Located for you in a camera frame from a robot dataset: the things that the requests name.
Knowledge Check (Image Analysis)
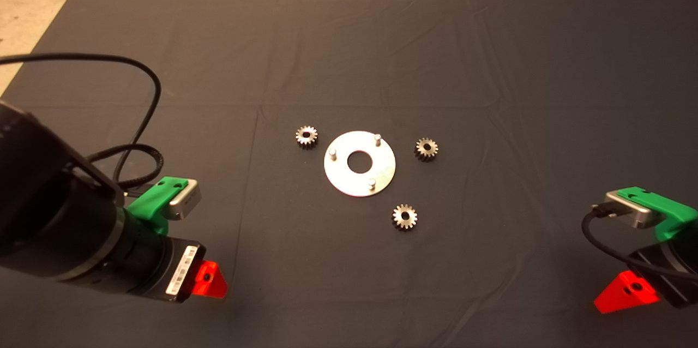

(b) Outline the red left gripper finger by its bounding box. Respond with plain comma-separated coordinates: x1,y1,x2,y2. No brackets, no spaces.
192,261,228,299

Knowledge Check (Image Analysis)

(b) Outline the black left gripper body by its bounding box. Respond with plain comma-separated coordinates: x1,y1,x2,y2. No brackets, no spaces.
143,235,207,304

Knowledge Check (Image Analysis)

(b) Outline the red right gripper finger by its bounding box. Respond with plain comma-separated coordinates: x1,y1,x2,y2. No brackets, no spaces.
594,271,661,315

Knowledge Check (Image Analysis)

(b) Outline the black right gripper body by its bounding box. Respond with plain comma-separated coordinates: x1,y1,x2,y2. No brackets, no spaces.
627,239,698,308

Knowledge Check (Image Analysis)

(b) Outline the small steel planetary gear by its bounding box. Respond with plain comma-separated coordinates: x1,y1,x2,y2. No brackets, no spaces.
392,204,418,231
415,137,439,162
295,125,318,149

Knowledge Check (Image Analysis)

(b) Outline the round metal carrier plate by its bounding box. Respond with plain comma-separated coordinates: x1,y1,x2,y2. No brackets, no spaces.
323,130,396,197

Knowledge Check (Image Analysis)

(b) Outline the dark grey table cloth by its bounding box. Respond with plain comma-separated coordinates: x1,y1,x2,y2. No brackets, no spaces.
0,0,698,348

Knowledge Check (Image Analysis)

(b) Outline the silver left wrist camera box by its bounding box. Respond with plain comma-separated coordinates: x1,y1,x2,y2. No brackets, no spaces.
168,179,202,221

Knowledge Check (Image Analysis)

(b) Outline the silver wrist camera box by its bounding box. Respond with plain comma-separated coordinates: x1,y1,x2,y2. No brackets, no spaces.
168,179,202,221
605,190,667,229

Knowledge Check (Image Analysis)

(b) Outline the green left camera mount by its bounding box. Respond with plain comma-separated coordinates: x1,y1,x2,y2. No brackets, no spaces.
127,177,189,237

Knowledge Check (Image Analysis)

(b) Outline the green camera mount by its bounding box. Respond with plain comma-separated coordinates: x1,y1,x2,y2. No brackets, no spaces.
127,177,189,237
622,187,698,242

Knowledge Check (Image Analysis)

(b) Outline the thick black right camera cable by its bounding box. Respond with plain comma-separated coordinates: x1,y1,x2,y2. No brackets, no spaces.
581,202,698,284

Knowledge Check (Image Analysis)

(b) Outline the green right camera mount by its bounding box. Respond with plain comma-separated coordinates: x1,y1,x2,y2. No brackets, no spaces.
622,187,698,242

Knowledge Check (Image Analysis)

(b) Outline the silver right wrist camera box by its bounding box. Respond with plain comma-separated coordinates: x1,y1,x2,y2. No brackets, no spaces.
605,190,667,229

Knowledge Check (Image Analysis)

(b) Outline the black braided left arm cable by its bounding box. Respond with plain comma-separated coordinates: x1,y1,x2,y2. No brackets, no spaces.
86,143,165,191

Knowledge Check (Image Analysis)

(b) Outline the thin black left camera cable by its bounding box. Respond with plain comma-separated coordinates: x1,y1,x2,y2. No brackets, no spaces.
0,52,163,188

